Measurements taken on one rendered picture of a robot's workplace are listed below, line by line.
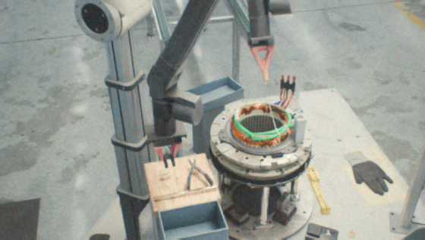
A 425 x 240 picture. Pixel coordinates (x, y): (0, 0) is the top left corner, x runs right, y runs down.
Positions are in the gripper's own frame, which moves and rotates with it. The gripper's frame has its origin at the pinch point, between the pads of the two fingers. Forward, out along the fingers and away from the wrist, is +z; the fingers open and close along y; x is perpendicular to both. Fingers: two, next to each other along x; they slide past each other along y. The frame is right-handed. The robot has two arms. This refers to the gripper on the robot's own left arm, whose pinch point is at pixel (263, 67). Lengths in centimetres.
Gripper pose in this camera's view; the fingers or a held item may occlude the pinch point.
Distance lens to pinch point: 144.9
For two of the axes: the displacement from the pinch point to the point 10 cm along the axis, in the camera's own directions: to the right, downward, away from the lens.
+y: -0.3, -2.7, 9.6
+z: 1.2, 9.6, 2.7
